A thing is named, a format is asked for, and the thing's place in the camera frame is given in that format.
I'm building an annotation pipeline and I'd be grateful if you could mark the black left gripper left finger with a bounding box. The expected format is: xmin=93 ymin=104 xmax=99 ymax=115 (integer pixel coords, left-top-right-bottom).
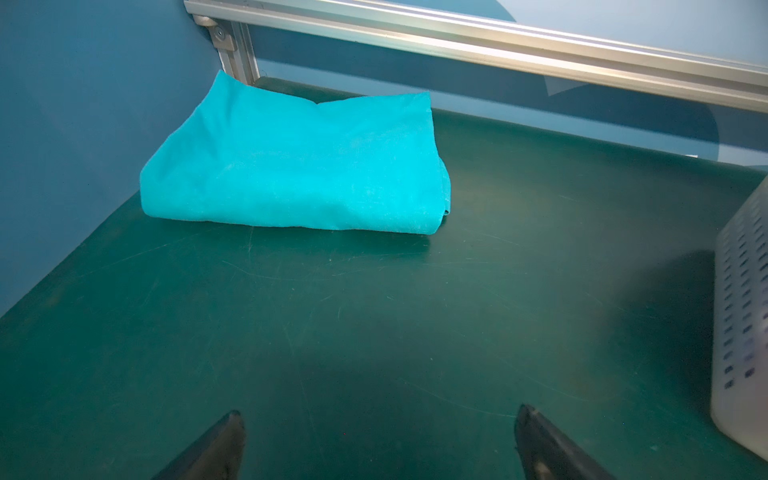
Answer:
xmin=153 ymin=410 xmax=247 ymax=480

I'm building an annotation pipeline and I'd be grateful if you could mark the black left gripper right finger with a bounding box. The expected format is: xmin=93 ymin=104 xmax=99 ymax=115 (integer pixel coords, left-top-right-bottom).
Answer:
xmin=514 ymin=404 xmax=615 ymax=480

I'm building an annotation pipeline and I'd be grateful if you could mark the white perforated plastic basket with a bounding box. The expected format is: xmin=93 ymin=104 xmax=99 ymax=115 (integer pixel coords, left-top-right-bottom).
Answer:
xmin=710 ymin=181 xmax=768 ymax=459

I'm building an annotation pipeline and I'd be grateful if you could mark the folded teal t shirt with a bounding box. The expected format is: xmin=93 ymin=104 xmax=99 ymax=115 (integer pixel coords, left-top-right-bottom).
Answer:
xmin=140 ymin=73 xmax=451 ymax=235

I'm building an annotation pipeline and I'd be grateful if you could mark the aluminium left frame post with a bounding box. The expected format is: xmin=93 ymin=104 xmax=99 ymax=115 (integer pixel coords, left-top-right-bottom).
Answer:
xmin=192 ymin=15 xmax=260 ymax=86

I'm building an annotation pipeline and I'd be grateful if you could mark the aluminium back frame rail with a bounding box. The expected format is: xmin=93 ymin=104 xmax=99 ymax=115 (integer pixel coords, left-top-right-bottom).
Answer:
xmin=185 ymin=1 xmax=767 ymax=113

